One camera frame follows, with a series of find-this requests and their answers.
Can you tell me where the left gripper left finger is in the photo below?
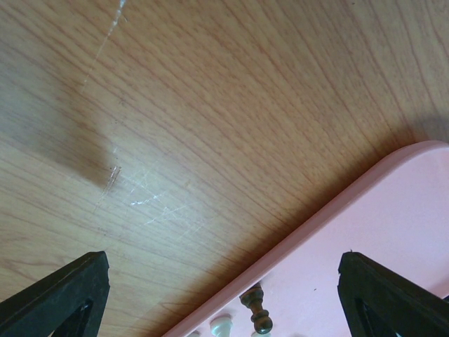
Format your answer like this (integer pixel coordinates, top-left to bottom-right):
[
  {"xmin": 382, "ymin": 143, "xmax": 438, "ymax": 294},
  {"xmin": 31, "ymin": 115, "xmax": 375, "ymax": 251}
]
[{"xmin": 1, "ymin": 251, "xmax": 109, "ymax": 336}]

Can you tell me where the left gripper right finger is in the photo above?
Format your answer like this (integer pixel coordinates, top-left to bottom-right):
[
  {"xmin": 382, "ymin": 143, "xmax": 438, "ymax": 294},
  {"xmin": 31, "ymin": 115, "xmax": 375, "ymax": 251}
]
[{"xmin": 337, "ymin": 251, "xmax": 448, "ymax": 336}]

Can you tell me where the dark chess piece row4 col1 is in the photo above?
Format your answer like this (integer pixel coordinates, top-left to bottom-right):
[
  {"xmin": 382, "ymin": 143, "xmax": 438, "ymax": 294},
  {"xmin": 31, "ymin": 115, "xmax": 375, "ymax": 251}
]
[{"xmin": 239, "ymin": 283, "xmax": 273, "ymax": 335}]

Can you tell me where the white chess piece row5 col1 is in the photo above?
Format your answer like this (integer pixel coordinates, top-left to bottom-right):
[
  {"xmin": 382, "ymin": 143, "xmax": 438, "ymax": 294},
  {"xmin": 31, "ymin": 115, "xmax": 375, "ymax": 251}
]
[{"xmin": 210, "ymin": 316, "xmax": 233, "ymax": 337}]

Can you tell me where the pink plastic tray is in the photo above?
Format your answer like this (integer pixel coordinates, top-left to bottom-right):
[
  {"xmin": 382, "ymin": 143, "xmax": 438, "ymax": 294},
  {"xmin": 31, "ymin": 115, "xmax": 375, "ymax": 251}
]
[{"xmin": 169, "ymin": 141, "xmax": 448, "ymax": 336}]

